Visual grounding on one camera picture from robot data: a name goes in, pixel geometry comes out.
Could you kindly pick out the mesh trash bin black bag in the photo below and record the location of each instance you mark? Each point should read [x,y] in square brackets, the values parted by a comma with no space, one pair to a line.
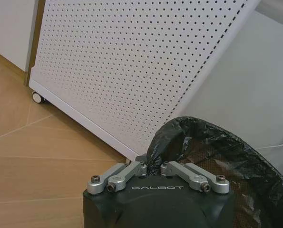
[227,161]

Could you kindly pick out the brown wooden door frame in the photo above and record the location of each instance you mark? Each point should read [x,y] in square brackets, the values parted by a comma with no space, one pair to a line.
[32,42]

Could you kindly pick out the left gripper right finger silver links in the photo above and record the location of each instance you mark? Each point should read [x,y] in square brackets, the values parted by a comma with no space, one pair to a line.
[191,174]

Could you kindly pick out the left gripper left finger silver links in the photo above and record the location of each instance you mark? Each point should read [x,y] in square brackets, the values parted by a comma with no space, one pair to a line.
[122,177]

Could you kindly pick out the white caster wheel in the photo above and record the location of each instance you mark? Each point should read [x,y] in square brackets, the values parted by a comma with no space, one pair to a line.
[37,98]

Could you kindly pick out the white perforated pegboard cart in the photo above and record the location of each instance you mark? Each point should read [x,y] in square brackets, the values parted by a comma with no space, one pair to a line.
[131,71]

